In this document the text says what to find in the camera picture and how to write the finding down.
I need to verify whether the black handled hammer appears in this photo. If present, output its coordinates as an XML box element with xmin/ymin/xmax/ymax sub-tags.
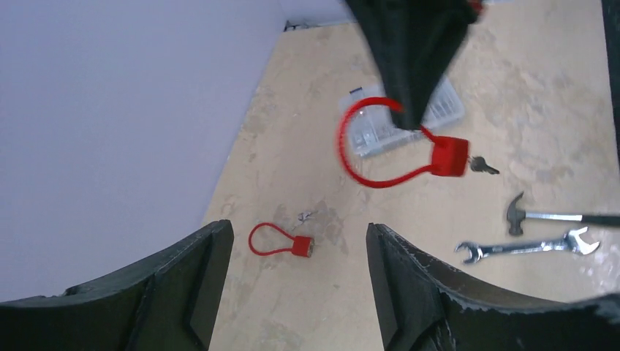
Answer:
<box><xmin>506</xmin><ymin>192</ymin><xmax>619</xmax><ymax>236</ymax></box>

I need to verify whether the clear plastic screw box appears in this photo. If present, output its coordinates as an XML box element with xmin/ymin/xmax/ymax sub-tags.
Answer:
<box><xmin>347</xmin><ymin>76</ymin><xmax>465</xmax><ymax>158</ymax></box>

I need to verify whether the small red cable padlock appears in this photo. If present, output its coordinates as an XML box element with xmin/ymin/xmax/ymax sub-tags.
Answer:
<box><xmin>248</xmin><ymin>222</ymin><xmax>314</xmax><ymax>258</ymax></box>

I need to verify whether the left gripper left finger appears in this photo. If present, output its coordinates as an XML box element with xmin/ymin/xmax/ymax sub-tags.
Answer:
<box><xmin>1</xmin><ymin>220</ymin><xmax>234</xmax><ymax>350</ymax></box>

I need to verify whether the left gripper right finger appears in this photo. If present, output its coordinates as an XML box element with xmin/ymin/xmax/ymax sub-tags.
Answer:
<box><xmin>366</xmin><ymin>223</ymin><xmax>619</xmax><ymax>350</ymax></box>

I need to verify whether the silver wrench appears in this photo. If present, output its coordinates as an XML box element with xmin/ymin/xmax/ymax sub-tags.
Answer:
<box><xmin>454</xmin><ymin>227</ymin><xmax>602</xmax><ymax>265</ymax></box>

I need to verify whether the spare silver key bunch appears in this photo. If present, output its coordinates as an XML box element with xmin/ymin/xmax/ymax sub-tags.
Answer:
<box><xmin>292</xmin><ymin>211</ymin><xmax>317</xmax><ymax>230</ymax></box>

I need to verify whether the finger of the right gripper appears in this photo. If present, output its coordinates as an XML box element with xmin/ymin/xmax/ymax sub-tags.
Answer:
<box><xmin>346</xmin><ymin>0</ymin><xmax>484</xmax><ymax>130</ymax></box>

